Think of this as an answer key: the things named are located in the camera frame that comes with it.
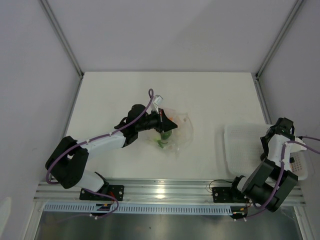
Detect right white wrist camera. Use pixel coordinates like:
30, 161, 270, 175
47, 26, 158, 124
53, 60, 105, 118
290, 137, 307, 153

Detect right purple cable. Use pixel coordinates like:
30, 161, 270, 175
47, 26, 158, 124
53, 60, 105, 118
234, 134, 320, 221

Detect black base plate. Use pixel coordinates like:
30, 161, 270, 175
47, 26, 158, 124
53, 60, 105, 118
208, 179, 248, 204
79, 184, 125, 202

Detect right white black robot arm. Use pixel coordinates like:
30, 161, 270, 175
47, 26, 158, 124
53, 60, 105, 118
228, 117, 299, 212

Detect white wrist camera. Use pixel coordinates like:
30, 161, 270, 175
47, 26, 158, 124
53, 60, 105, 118
151, 94, 164, 113
290, 137, 307, 153

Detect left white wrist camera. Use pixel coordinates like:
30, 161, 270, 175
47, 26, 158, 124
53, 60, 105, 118
151, 94, 164, 113

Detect aluminium rail frame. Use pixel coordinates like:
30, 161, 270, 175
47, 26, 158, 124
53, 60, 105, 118
33, 178, 307, 206

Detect white slotted cable duct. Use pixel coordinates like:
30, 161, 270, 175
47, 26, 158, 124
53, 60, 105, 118
43, 202, 233, 216

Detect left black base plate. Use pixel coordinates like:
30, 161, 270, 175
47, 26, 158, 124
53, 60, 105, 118
79, 184, 125, 202

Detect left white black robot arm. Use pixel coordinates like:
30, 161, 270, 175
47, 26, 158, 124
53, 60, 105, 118
45, 104, 178, 200

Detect left aluminium corner post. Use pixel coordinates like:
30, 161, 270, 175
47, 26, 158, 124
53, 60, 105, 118
38, 0, 84, 79

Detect clear zip top bag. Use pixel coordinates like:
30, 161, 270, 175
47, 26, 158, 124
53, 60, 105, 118
145, 108, 194, 159

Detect right aluminium corner post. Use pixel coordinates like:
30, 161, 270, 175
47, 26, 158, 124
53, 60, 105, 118
255, 0, 307, 81

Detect green leafy vegetable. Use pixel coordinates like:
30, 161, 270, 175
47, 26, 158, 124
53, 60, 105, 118
156, 139, 169, 149

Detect dark purple fruit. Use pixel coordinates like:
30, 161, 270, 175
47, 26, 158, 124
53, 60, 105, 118
260, 152, 268, 162

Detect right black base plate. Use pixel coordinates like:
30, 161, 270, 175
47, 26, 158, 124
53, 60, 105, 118
208, 179, 248, 204

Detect white perforated plastic basket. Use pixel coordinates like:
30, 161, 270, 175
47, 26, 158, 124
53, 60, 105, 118
224, 123, 308, 181

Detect green orange mango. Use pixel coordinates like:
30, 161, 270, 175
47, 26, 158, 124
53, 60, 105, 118
160, 130, 172, 140

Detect aluminium corner post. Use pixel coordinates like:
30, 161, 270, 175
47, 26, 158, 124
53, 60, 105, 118
255, 0, 307, 81
38, 0, 84, 79

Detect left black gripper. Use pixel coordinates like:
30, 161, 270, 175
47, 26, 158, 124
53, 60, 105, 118
136, 108, 177, 133

